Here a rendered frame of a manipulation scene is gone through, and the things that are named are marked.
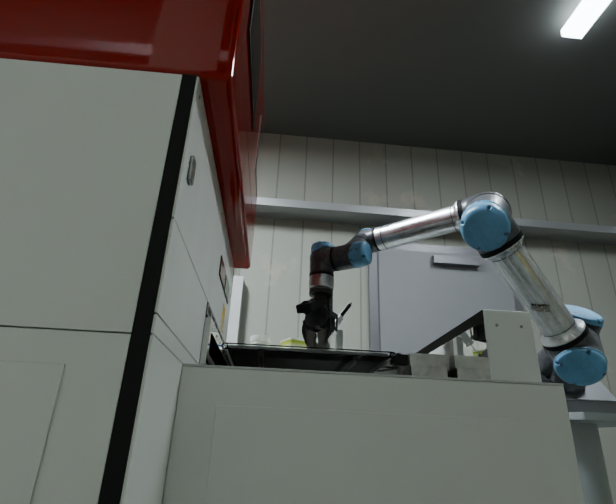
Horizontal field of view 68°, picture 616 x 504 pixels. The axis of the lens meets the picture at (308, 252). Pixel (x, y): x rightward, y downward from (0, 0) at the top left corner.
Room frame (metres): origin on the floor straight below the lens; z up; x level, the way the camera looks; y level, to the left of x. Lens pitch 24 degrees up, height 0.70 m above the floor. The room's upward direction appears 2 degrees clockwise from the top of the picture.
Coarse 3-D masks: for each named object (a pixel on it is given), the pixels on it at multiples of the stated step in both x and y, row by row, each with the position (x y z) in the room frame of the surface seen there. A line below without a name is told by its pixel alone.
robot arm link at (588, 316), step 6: (570, 306) 1.23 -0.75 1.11; (576, 306) 1.24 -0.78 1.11; (570, 312) 1.19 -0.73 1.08; (576, 312) 1.20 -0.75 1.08; (582, 312) 1.20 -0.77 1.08; (588, 312) 1.21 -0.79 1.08; (594, 312) 1.22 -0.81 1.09; (576, 318) 1.18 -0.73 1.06; (582, 318) 1.17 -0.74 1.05; (588, 318) 1.17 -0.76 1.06; (594, 318) 1.18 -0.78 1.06; (600, 318) 1.18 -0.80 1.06; (588, 324) 1.18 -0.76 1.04; (594, 324) 1.17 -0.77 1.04; (600, 324) 1.18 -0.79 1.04; (594, 330) 1.17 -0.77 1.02; (600, 330) 1.21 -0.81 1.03
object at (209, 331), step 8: (208, 320) 0.89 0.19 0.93; (208, 328) 0.89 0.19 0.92; (208, 336) 0.89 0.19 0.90; (216, 336) 1.01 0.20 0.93; (208, 344) 0.90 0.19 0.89; (216, 344) 1.04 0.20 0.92; (200, 352) 0.89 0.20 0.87; (208, 352) 0.91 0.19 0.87; (216, 352) 1.14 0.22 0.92; (200, 360) 0.89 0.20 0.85; (208, 360) 0.93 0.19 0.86; (224, 360) 1.25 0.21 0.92
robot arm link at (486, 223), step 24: (480, 216) 0.97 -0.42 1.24; (504, 216) 0.95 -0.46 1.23; (480, 240) 1.00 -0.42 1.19; (504, 240) 0.98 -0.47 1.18; (504, 264) 1.04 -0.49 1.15; (528, 264) 1.03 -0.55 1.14; (528, 288) 1.06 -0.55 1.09; (552, 288) 1.07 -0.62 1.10; (552, 312) 1.08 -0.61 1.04; (552, 336) 1.12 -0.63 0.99; (576, 336) 1.09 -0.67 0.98; (576, 360) 1.11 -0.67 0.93; (600, 360) 1.09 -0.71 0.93; (576, 384) 1.16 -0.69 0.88
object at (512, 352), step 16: (496, 320) 0.82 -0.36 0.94; (512, 320) 0.83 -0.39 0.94; (528, 320) 0.83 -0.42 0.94; (496, 336) 0.82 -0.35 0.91; (512, 336) 0.83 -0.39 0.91; (528, 336) 0.83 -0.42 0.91; (496, 352) 0.82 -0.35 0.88; (512, 352) 0.83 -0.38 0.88; (528, 352) 0.83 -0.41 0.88; (496, 368) 0.82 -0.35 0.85; (512, 368) 0.83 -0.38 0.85; (528, 368) 0.83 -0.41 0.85
